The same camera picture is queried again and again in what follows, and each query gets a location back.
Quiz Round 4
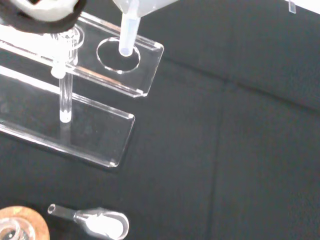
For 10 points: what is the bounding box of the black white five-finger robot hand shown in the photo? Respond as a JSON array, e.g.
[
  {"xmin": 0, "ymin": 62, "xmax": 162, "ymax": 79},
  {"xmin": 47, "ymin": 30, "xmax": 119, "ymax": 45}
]
[{"xmin": 0, "ymin": 0, "xmax": 87, "ymax": 35}]

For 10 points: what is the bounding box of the clear acrylic funnel stand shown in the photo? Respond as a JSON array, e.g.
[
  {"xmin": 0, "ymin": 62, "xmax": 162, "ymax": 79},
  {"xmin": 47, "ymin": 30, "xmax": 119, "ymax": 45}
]
[{"xmin": 0, "ymin": 11, "xmax": 165, "ymax": 169}]

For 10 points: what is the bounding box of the clear glass weighing funnel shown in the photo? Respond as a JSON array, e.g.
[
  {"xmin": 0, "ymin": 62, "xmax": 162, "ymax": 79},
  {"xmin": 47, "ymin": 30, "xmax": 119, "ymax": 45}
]
[{"xmin": 47, "ymin": 203, "xmax": 130, "ymax": 240}]

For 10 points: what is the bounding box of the round-bottom glass flask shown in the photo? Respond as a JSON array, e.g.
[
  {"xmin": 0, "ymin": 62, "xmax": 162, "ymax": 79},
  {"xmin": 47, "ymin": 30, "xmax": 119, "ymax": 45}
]
[{"xmin": 0, "ymin": 217, "xmax": 35, "ymax": 240}]

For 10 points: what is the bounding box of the black cloth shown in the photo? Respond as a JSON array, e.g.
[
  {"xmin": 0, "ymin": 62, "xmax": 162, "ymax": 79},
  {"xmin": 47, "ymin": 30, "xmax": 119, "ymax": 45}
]
[{"xmin": 0, "ymin": 0, "xmax": 320, "ymax": 240}]

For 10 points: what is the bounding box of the cork ring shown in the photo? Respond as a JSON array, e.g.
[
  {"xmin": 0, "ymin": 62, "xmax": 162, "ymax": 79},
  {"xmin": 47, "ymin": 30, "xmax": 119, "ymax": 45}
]
[{"xmin": 0, "ymin": 205, "xmax": 51, "ymax": 240}]

